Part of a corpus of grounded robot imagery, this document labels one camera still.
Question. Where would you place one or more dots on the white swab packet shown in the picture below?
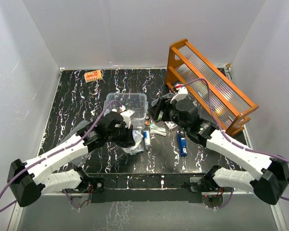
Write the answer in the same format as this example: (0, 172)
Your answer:
(154, 129)

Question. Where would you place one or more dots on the blue thermometer case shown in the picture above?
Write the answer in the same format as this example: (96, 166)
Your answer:
(182, 142)

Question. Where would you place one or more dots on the blue white tube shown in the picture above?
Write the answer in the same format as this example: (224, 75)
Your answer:
(147, 139)

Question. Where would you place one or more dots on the clear first aid box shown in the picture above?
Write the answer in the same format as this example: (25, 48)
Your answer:
(132, 101)

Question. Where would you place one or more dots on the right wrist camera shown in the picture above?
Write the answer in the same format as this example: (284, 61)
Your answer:
(180, 93)

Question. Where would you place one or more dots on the clear bag with tubing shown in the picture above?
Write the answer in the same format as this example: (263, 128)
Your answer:
(138, 137)

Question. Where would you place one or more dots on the orange wooden shelf rack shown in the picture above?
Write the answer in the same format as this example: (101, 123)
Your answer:
(210, 87)

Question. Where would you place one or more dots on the orange pill blister pack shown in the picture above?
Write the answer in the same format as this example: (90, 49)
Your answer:
(93, 76)

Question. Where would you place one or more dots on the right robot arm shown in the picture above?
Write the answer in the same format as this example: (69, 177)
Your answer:
(266, 177)

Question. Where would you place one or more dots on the clear tray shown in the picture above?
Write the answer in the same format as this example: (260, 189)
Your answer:
(171, 126)

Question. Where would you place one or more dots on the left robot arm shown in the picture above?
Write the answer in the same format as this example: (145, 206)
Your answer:
(29, 180)

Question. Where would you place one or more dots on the white blue gauze packet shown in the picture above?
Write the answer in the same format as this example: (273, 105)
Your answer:
(133, 150)

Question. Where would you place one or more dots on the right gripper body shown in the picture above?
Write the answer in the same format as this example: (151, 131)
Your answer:
(164, 105)

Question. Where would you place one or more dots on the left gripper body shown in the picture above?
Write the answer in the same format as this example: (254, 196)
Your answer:
(121, 136)

